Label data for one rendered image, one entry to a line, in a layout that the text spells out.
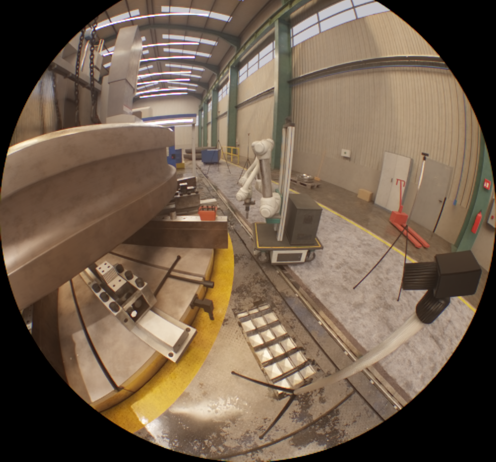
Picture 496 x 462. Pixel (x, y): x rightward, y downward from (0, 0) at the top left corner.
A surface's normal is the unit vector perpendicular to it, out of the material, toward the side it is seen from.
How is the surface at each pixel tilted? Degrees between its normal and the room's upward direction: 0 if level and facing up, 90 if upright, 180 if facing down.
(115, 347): 0
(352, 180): 90
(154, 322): 0
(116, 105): 90
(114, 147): 90
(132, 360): 0
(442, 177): 90
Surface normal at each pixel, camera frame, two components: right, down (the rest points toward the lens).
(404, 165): -0.92, 0.14
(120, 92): 0.39, 0.40
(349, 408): 0.04, -0.91
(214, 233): 0.07, 0.42
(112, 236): 0.97, 0.14
